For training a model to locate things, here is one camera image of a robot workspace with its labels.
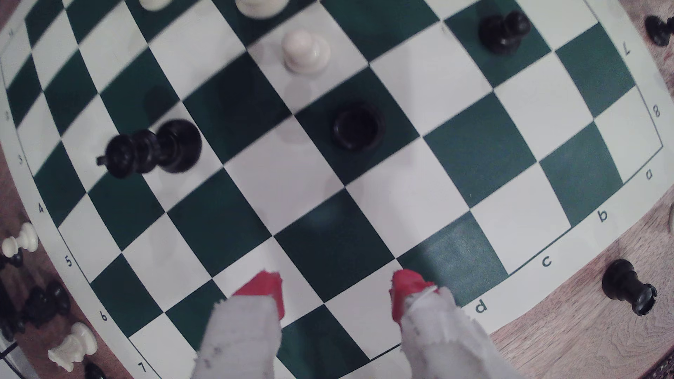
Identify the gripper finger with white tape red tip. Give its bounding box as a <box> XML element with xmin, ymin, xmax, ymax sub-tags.
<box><xmin>191</xmin><ymin>271</ymin><xmax>286</xmax><ymax>379</ymax></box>
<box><xmin>390</xmin><ymin>270</ymin><xmax>524</xmax><ymax>379</ymax></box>

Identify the black pawn moved piece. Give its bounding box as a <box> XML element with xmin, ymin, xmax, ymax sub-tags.
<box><xmin>332</xmin><ymin>102</ymin><xmax>386</xmax><ymax>153</ymax></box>

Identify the green white chess mat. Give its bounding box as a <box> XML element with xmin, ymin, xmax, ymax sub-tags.
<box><xmin>0</xmin><ymin>0</ymin><xmax>674</xmax><ymax>379</ymax></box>

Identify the white knight chess piece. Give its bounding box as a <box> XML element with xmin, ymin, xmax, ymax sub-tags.
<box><xmin>47</xmin><ymin>322</ymin><xmax>99</xmax><ymax>373</ymax></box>

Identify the white pawn chess piece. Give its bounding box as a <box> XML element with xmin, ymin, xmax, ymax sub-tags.
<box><xmin>1</xmin><ymin>222</ymin><xmax>40</xmax><ymax>260</ymax></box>
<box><xmin>280</xmin><ymin>29</ymin><xmax>332</xmax><ymax>74</ymax></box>

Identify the black pawn chess piece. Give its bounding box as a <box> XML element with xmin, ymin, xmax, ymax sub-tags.
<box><xmin>644</xmin><ymin>15</ymin><xmax>674</xmax><ymax>48</ymax></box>
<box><xmin>477</xmin><ymin>11</ymin><xmax>533</xmax><ymax>56</ymax></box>

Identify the white king chess piece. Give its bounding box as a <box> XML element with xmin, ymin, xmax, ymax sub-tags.
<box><xmin>234</xmin><ymin>0</ymin><xmax>290</xmax><ymax>20</ymax></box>

